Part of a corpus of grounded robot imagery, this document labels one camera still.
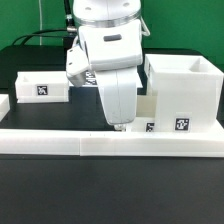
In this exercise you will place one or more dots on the white front drawer tray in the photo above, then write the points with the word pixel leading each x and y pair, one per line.
pixel 145 114

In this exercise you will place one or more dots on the white L-shaped fence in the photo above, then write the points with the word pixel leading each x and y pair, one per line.
pixel 77 143

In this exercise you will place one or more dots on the white fiducial marker plate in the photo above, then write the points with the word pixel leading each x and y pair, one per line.
pixel 90 79

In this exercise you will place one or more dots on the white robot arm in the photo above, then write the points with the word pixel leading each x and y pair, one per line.
pixel 105 14

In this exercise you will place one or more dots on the white drawer cabinet box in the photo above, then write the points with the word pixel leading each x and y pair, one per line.
pixel 187 90

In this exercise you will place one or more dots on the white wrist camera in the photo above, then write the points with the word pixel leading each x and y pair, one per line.
pixel 76 66

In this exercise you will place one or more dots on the white rear drawer tray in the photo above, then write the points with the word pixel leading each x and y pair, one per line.
pixel 42 87

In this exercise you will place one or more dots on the white drawer tray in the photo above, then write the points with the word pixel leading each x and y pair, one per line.
pixel 42 87
pixel 145 114

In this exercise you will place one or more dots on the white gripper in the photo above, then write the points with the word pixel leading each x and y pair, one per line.
pixel 113 55

